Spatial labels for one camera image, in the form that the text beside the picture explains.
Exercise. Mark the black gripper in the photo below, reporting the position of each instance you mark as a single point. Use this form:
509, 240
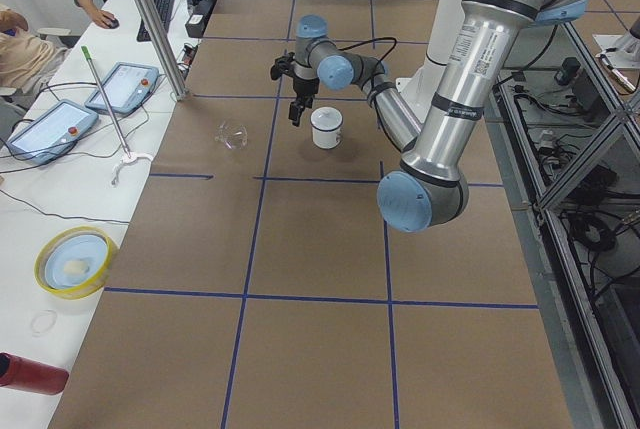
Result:
303, 86

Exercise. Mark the white mug lid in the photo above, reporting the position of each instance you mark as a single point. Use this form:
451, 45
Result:
326, 119

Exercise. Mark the clear glass funnel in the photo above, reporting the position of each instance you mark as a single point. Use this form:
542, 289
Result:
232, 134

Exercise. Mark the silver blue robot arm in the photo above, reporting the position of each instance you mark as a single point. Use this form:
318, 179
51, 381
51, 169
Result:
428, 189

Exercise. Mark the person hand on mouse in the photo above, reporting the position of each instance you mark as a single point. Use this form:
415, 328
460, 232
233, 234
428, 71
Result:
100, 17

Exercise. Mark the white enamel mug blue rim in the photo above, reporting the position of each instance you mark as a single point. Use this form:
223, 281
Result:
327, 140

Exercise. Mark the blue teach pendant far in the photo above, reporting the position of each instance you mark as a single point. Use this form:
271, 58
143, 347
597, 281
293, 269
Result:
128, 85

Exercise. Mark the blue teach pendant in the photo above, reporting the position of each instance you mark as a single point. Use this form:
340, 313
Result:
128, 85
53, 133

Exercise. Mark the blue teach pendant near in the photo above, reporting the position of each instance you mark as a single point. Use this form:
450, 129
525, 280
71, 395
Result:
53, 133

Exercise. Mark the black power adapter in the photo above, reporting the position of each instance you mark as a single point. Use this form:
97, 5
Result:
567, 71

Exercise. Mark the light blue plate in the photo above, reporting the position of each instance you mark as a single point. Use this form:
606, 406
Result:
75, 260

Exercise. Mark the yellow tape roll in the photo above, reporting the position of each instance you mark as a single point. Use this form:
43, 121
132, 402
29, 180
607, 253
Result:
87, 288

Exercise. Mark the red bottle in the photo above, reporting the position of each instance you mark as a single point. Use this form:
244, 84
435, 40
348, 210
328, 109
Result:
23, 374

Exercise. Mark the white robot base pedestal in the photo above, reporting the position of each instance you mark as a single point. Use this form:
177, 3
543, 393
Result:
447, 23

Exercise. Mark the green handled reacher stick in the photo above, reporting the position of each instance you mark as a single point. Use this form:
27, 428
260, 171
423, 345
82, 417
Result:
129, 157

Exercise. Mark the aluminium frame post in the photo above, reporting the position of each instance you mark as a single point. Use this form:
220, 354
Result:
159, 39

